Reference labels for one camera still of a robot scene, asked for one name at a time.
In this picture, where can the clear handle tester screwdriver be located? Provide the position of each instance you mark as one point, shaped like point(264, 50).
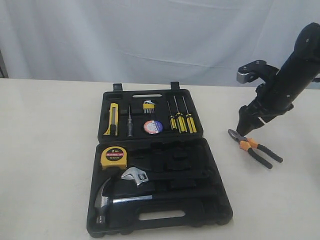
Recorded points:
point(129, 123)

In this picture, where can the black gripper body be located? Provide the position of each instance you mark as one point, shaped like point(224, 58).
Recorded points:
point(256, 114)

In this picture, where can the left yellow black screwdriver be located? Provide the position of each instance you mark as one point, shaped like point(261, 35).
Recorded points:
point(172, 120)

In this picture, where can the silver adjustable wrench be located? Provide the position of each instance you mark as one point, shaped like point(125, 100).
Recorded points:
point(140, 176)

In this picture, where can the PVC insulation tape roll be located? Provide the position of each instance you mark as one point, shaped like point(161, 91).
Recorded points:
point(153, 127)

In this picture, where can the yellow black utility knife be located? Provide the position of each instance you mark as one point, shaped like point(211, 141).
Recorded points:
point(112, 129)

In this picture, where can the steel claw hammer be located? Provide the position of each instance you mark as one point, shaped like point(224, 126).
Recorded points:
point(103, 202)

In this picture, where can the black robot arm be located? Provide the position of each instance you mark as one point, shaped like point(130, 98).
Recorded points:
point(281, 86)

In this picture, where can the black plastic tool case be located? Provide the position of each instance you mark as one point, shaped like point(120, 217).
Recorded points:
point(168, 151)

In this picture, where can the orange black handled pliers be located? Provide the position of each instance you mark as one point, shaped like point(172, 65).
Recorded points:
point(249, 145)

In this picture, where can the yellow hex key set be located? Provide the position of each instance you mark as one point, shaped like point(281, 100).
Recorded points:
point(148, 107)

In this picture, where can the yellow measuring tape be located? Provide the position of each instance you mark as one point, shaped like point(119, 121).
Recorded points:
point(114, 156)

